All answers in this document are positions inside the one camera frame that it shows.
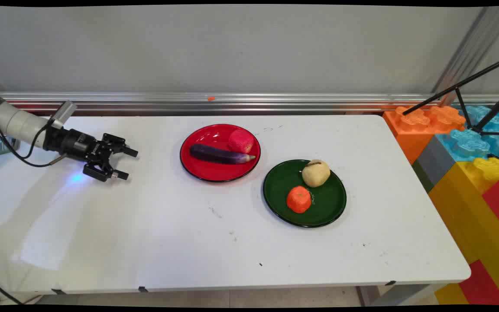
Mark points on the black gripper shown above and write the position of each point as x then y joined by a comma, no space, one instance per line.
76,145

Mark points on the purple toy eggplant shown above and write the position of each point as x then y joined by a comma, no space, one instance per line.
219,154

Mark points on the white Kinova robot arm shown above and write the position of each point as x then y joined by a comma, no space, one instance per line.
15,121

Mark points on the red round plate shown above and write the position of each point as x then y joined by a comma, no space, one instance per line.
215,167

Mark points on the red toy apple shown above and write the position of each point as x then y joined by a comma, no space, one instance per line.
241,141

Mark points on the orange toy tangerine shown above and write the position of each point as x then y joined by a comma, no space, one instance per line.
299,199

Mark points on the beige toy pear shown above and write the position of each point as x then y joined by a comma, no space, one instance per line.
315,173

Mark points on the green round plate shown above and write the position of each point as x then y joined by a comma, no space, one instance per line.
323,203

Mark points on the orange giant building block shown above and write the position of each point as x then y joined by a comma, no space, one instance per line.
409,130

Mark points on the grey giant building block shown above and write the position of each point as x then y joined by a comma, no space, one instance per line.
433,164

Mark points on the black tripod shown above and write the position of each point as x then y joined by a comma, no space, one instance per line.
464,110

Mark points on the yellow giant building block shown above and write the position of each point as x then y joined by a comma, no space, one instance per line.
466,203

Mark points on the blue giant building block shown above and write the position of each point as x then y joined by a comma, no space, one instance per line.
470,143

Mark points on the aluminium rail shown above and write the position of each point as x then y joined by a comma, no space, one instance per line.
145,102

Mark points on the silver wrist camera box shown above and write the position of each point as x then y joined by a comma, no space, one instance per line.
63,113

